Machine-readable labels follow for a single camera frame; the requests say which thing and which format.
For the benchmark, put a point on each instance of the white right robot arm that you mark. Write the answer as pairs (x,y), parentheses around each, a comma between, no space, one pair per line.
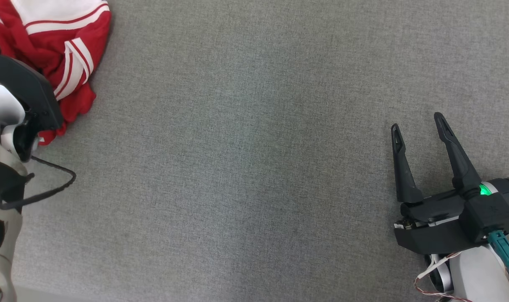
(481,277)

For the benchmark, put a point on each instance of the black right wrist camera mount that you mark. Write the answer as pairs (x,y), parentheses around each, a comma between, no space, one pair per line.
(439,241)

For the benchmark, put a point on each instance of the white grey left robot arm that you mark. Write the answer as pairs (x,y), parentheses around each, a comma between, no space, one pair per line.
(0,251)

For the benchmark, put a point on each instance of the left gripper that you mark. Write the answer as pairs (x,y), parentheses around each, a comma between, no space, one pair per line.
(2,105)

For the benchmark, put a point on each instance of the red white basketball jersey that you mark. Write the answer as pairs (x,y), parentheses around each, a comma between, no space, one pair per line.
(48,37)

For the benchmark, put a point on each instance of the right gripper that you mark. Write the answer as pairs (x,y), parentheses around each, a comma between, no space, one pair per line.
(439,207)

